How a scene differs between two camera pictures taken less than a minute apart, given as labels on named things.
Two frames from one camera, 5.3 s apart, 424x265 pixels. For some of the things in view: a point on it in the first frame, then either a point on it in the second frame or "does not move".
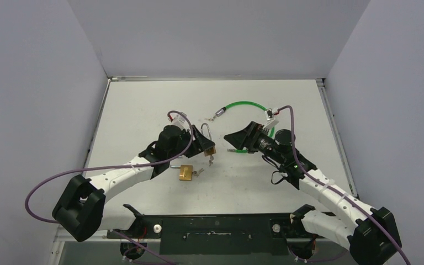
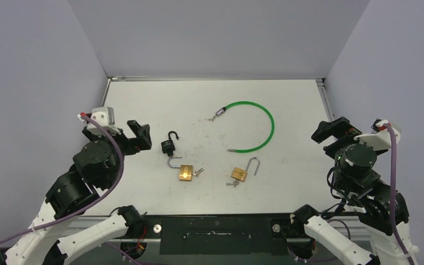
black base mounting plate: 250,234 does not move
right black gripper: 252,135 to 337,137
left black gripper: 197,147 to 138,144
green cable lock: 268,112 does not move
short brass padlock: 186,171 does not move
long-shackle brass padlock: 212,150 to 241,174
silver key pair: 197,173 does not move
